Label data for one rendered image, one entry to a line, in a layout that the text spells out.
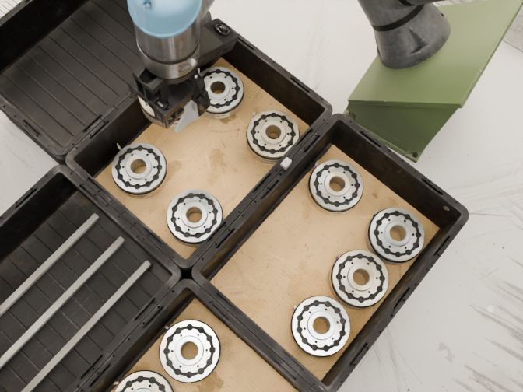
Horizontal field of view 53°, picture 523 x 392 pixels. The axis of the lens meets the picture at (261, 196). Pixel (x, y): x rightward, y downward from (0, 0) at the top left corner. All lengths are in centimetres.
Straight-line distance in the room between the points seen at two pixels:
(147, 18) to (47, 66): 64
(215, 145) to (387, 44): 40
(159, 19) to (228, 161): 51
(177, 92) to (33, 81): 50
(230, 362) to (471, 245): 57
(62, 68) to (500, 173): 97
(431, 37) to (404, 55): 6
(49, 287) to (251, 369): 39
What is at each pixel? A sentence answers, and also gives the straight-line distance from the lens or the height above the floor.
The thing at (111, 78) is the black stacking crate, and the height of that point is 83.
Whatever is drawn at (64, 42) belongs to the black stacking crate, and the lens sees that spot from 121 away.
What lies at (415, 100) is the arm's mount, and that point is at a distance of 104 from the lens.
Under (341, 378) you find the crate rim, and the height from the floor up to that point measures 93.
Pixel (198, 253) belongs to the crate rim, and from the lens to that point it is 87.
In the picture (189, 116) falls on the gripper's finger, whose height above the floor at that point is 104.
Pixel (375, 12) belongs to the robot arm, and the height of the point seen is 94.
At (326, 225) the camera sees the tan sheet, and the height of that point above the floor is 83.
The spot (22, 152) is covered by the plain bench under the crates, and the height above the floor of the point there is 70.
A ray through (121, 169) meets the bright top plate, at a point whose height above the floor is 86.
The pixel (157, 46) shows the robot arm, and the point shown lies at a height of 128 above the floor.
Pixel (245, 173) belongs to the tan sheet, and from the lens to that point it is 101.
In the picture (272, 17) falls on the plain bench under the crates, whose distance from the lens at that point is 135.
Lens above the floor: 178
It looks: 72 degrees down
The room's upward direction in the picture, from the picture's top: 5 degrees clockwise
